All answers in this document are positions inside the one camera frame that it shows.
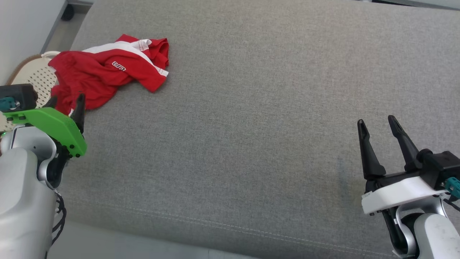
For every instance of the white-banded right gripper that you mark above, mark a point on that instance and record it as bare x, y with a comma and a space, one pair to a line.
395, 194

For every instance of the red shorts with white stripe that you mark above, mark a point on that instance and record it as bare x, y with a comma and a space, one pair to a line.
93, 75

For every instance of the cream perforated laundry basket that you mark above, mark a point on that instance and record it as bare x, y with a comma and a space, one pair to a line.
36, 77

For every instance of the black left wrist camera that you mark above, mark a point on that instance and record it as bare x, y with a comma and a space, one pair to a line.
23, 95

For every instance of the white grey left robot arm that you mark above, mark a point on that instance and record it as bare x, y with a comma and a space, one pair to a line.
21, 201

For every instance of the grey fabric sofa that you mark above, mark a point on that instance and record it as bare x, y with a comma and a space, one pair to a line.
251, 126

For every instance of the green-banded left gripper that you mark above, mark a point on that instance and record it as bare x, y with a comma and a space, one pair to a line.
54, 124

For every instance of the black caster wheel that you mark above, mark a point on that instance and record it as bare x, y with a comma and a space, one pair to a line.
67, 12

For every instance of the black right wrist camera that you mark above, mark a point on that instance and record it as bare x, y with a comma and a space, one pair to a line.
442, 165

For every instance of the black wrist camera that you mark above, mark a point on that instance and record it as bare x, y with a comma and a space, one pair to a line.
442, 165
23, 95

